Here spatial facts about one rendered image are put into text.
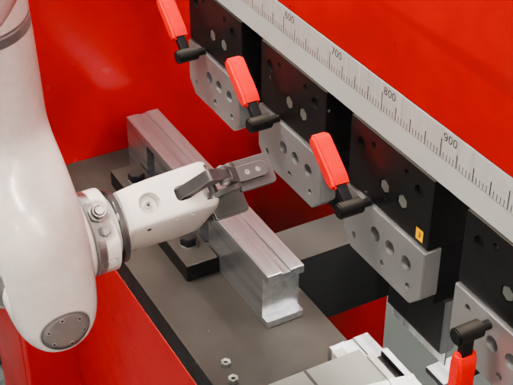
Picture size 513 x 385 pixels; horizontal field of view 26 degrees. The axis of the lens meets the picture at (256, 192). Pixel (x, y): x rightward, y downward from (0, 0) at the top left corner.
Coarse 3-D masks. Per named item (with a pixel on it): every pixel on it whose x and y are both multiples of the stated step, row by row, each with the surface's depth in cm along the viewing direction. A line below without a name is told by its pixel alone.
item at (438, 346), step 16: (400, 304) 127; (416, 304) 124; (432, 304) 121; (448, 304) 118; (400, 320) 130; (416, 320) 125; (432, 320) 122; (448, 320) 120; (416, 336) 128; (432, 336) 122; (448, 336) 121; (432, 352) 125
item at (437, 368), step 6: (450, 360) 135; (432, 366) 135; (438, 366) 135; (444, 366) 135; (432, 372) 134; (438, 372) 134; (444, 372) 134; (438, 378) 133; (444, 378) 133; (438, 384) 133; (444, 384) 132
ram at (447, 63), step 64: (320, 0) 118; (384, 0) 107; (448, 0) 98; (512, 0) 90; (320, 64) 122; (384, 64) 110; (448, 64) 101; (512, 64) 92; (384, 128) 114; (448, 128) 103; (512, 128) 95
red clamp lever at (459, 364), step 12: (468, 324) 104; (480, 324) 104; (456, 336) 104; (468, 336) 103; (480, 336) 104; (468, 348) 105; (456, 360) 106; (468, 360) 106; (456, 372) 106; (468, 372) 106; (456, 384) 107; (468, 384) 107
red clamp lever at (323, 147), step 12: (324, 132) 120; (312, 144) 120; (324, 144) 119; (324, 156) 119; (336, 156) 119; (324, 168) 119; (336, 168) 119; (336, 180) 118; (348, 180) 119; (336, 192) 119; (348, 192) 119; (336, 204) 118; (348, 204) 118; (360, 204) 118; (372, 204) 119; (348, 216) 118
